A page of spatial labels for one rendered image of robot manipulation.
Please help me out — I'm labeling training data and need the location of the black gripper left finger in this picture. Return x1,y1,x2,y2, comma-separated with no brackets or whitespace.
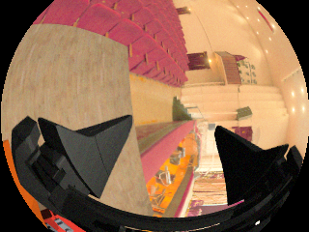
38,115,132,198

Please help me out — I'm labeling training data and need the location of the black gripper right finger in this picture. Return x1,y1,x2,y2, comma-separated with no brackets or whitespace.
213,125,290,206

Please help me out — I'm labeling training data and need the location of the red flat panel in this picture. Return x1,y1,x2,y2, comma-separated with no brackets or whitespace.
40,208,85,232

